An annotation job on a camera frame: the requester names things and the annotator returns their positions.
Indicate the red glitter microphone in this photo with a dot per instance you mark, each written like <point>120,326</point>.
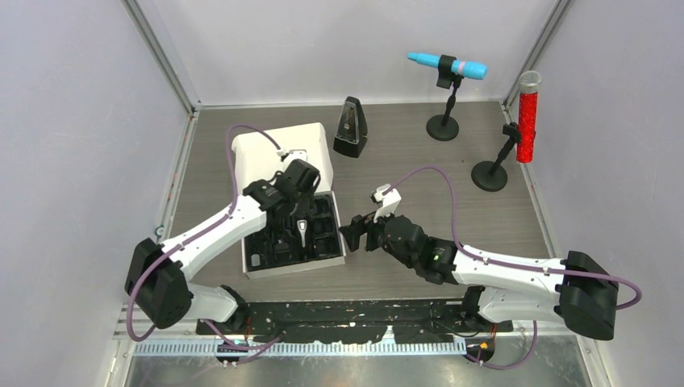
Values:
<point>529,86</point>

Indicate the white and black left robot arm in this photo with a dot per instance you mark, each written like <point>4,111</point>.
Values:
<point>160,276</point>

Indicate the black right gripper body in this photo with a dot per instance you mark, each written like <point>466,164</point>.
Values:
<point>377,237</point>

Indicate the white box with black tray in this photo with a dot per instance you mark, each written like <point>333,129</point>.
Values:
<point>254,158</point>

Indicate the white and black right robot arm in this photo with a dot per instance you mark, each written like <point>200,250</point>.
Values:
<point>574,291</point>

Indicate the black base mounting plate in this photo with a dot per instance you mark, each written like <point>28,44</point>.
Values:
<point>355,322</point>

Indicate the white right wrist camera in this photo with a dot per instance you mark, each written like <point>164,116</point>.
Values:
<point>387,200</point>

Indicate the blue microphone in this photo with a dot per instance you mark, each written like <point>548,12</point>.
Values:
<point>468,69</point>

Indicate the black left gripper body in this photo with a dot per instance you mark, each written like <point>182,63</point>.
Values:
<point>300,200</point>

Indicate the black stand of red microphone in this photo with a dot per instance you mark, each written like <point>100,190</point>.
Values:
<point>491,176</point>

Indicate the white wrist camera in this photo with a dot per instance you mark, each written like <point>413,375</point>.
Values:
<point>387,200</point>
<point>298,154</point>

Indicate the black metronome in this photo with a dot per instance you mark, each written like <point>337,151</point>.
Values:
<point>352,132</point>

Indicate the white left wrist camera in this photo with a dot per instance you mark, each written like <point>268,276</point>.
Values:
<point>298,154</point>

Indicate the black and silver hair clipper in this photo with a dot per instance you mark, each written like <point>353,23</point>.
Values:
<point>302,227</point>

